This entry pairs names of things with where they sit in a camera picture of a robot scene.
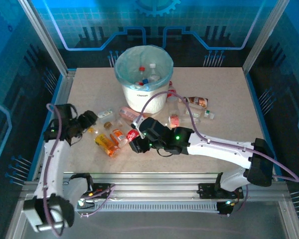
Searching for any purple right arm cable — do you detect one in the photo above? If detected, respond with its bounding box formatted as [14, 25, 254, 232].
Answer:
[136, 91, 299, 216]

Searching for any orange label plastic bottle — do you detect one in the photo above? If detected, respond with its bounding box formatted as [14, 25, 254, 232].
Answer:
[110, 128, 129, 148]

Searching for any blue table side trim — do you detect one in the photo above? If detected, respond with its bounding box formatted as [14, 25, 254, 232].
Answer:
[244, 71, 285, 181]
[29, 72, 67, 180]

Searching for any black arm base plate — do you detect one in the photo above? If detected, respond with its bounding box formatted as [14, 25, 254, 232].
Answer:
[89, 183, 115, 200]
[197, 183, 244, 200]

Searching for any grey metal shelf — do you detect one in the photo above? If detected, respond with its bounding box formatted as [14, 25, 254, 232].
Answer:
[4, 194, 299, 239]

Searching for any aluminium frame post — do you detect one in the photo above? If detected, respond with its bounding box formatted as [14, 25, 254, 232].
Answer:
[18, 0, 70, 77]
[242, 0, 291, 74]

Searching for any clear bottle pale red label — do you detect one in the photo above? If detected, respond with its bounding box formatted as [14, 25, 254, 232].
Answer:
[167, 114, 202, 128]

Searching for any pink plastic bottle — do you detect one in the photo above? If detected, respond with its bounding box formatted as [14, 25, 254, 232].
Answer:
[119, 106, 142, 120]

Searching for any white plastic waste bin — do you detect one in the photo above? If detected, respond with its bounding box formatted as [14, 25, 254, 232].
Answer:
[120, 81, 170, 115]

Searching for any aluminium mounting beam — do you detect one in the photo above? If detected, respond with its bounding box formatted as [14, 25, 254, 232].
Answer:
[21, 173, 291, 200]

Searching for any brown coffee bottle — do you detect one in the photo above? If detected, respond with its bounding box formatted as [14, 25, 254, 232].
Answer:
[183, 96, 209, 110]

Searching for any green bin liner bag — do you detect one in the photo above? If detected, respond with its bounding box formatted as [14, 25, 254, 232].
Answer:
[114, 44, 174, 92]

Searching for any grey slotted cable duct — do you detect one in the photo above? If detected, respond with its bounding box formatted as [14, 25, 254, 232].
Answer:
[74, 201, 220, 213]

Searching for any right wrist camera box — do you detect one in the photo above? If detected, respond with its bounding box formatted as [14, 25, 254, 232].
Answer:
[132, 119, 144, 133]

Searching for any black electronics box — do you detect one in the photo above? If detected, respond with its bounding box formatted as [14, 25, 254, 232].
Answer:
[218, 201, 234, 217]

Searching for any clear bottle white cap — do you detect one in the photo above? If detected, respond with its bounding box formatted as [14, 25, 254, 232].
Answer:
[147, 63, 162, 83]

